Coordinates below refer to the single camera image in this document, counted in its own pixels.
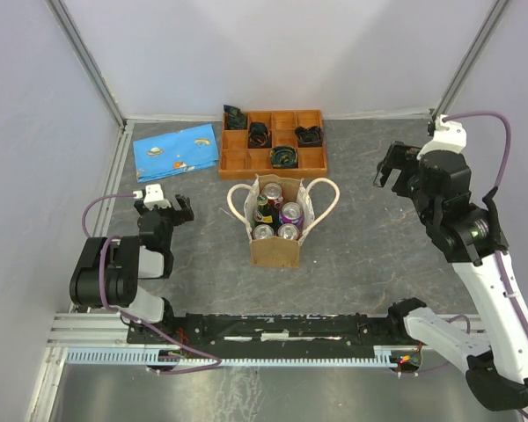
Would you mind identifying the red coke can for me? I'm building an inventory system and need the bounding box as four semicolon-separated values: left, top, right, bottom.
277;223;300;241

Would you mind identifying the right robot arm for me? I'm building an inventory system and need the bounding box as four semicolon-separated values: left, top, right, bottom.
374;142;528;420

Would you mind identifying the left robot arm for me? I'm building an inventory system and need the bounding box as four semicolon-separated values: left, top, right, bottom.
70;185;194;343

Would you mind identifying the burlap canvas tote bag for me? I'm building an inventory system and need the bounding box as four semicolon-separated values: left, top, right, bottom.
226;175;341;268

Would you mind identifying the blue space print cloth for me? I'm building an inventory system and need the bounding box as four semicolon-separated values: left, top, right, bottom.
133;124;219;183

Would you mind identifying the wooden compartment tray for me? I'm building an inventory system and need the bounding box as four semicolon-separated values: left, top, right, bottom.
218;109;327;180

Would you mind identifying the dark rolled fabric right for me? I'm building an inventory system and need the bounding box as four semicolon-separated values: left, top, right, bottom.
294;126;324;148

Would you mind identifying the dark rolled fabric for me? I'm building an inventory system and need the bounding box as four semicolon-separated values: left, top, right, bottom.
294;126;324;148
247;121;272;149
224;105;248;130
269;145;298;169

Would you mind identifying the green glass bottle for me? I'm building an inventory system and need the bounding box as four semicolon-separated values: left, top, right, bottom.
253;194;279;230

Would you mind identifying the red soda can rear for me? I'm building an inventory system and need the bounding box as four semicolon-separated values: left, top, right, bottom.
261;182;283;209

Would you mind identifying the dark rolled fabric top left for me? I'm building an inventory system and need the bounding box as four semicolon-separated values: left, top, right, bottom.
224;105;248;130

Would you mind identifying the dark rolled fabric bottom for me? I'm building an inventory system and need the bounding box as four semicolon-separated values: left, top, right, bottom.
269;145;298;169

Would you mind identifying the purple soda can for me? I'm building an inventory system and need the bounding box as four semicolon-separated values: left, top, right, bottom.
279;202;304;230

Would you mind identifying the dark rolled fabric middle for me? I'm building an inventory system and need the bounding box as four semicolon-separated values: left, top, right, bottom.
247;121;272;149

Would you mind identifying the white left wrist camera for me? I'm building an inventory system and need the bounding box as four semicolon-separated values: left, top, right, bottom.
143;184;172;210

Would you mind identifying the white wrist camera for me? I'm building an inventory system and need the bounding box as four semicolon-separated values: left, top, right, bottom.
143;184;172;210
417;114;467;161

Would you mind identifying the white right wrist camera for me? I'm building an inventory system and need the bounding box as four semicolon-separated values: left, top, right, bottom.
417;114;467;161

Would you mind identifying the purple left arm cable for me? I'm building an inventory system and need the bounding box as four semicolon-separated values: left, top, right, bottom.
82;191;224;375

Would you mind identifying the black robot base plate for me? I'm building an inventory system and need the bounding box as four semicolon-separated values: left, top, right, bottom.
155;314;419;360

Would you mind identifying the aluminium frame rail front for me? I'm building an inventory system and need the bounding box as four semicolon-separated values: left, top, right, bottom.
48;313;412;350

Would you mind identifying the aluminium frame post right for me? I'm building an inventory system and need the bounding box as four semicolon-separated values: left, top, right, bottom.
431;0;511;120

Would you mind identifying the aluminium frame post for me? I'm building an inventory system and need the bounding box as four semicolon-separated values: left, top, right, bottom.
45;0;127;127
431;0;511;120

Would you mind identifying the blue slotted cable duct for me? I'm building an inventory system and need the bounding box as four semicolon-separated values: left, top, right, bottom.
64;345;406;366

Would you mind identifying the aluminium frame post left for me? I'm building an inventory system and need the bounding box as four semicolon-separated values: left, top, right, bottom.
45;0;127;127

